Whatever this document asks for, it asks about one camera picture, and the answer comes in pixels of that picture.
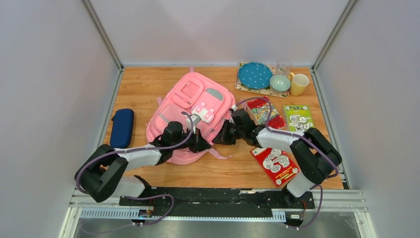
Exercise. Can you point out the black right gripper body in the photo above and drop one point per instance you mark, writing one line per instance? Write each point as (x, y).
(231, 133)

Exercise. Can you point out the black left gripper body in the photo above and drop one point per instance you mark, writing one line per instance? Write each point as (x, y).
(193, 143)

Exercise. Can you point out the red-bordered comic book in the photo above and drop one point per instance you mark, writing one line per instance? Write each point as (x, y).
(261, 111)

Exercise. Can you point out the pink student backpack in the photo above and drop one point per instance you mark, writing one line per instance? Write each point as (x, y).
(194, 93)

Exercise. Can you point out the red comic book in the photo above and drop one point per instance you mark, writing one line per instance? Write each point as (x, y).
(276, 164)

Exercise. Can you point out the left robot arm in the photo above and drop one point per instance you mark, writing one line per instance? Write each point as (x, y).
(103, 171)

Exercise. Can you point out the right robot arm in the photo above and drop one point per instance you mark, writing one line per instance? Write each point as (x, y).
(315, 155)

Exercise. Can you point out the patterned serving tray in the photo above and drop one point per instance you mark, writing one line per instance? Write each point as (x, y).
(268, 91)

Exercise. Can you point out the blue polka dot plate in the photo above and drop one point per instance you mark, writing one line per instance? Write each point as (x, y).
(254, 75)

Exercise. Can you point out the light green bowl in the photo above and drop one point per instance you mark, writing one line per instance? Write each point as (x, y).
(280, 83)

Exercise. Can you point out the green comic book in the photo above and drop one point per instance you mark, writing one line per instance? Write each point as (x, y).
(298, 118)

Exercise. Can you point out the yellow mug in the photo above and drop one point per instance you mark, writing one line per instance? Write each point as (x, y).
(299, 82)

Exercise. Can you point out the clear drinking glass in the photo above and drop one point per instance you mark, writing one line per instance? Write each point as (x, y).
(283, 67)

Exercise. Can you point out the blue zippered pencil case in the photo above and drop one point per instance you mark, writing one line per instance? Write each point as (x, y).
(122, 128)

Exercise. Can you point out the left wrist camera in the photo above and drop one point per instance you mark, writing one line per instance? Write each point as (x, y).
(193, 120)

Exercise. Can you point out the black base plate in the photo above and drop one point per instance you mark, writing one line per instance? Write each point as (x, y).
(220, 202)

